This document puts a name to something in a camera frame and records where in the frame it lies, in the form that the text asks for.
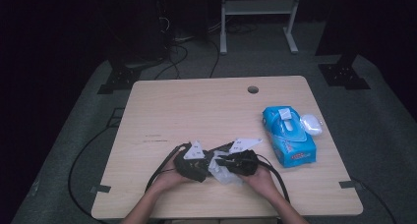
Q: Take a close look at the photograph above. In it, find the right hand-held gripper black cable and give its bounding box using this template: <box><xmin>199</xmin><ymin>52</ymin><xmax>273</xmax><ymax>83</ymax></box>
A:
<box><xmin>257</xmin><ymin>153</ymin><xmax>291</xmax><ymax>204</ymax></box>

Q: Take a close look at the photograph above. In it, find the white metal table frame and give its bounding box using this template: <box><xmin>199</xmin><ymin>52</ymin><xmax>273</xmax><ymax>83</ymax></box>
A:
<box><xmin>219</xmin><ymin>0</ymin><xmax>303</xmax><ymax>56</ymax></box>

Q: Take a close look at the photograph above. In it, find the white wet wipe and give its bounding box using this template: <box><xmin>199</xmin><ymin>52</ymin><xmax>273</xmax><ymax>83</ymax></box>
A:
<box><xmin>208</xmin><ymin>151</ymin><xmax>244</xmax><ymax>186</ymax></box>

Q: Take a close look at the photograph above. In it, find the black floor frame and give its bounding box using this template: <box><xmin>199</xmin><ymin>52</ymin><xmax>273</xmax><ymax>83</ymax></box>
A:
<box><xmin>105</xmin><ymin>107</ymin><xmax>126</xmax><ymax>129</ymax></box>

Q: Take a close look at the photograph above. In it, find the long black floor cable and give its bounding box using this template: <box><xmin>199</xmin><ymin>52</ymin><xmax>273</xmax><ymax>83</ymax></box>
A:
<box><xmin>349</xmin><ymin>176</ymin><xmax>398</xmax><ymax>224</ymax></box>
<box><xmin>67</xmin><ymin>125</ymin><xmax>116</xmax><ymax>222</ymax></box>

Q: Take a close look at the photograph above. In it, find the hand-held gripper black cable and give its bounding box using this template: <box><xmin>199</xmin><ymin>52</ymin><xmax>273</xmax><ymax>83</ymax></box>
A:
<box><xmin>257</xmin><ymin>153</ymin><xmax>291</xmax><ymax>204</ymax></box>
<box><xmin>145</xmin><ymin>141</ymin><xmax>192</xmax><ymax>193</ymax></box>

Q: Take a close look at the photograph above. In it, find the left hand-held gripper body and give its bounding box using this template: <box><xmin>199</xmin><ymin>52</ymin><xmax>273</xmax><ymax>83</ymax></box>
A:
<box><xmin>173</xmin><ymin>140</ymin><xmax>211</xmax><ymax>184</ymax></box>

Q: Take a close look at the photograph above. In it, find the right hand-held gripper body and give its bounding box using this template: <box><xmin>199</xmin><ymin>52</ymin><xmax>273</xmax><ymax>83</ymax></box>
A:
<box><xmin>228</xmin><ymin>138</ymin><xmax>264</xmax><ymax>177</ymax></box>

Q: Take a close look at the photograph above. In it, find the left hand-held gripper black cable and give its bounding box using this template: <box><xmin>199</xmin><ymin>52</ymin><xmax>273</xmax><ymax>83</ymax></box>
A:
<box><xmin>145</xmin><ymin>141</ymin><xmax>192</xmax><ymax>193</ymax></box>

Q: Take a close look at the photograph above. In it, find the grey tape strip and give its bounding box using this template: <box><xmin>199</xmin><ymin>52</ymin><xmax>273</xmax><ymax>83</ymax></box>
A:
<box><xmin>338</xmin><ymin>180</ymin><xmax>364</xmax><ymax>190</ymax></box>
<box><xmin>89</xmin><ymin>184</ymin><xmax>112</xmax><ymax>196</ymax></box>

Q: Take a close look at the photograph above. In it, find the black floor cable bundle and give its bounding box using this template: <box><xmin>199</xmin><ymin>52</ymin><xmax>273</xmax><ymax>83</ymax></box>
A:
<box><xmin>152</xmin><ymin>36</ymin><xmax>221</xmax><ymax>82</ymax></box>

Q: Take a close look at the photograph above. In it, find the person's right hand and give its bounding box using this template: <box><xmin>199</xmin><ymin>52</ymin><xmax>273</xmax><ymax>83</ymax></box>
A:
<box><xmin>240</xmin><ymin>164</ymin><xmax>280</xmax><ymax>199</ymax></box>

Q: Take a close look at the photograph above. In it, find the person's left hand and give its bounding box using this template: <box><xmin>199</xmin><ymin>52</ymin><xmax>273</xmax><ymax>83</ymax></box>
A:
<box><xmin>149</xmin><ymin>154</ymin><xmax>188</xmax><ymax>196</ymax></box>

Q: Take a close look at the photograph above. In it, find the blue wet wipes pack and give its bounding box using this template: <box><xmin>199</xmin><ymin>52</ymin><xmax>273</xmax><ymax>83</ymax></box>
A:
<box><xmin>262</xmin><ymin>105</ymin><xmax>325</xmax><ymax>169</ymax></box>

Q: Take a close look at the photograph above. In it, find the black stand base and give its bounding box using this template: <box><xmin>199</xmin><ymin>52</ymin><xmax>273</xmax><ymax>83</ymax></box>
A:
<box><xmin>317</xmin><ymin>54</ymin><xmax>372</xmax><ymax>91</ymax></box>
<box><xmin>96</xmin><ymin>66</ymin><xmax>143</xmax><ymax>95</ymax></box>

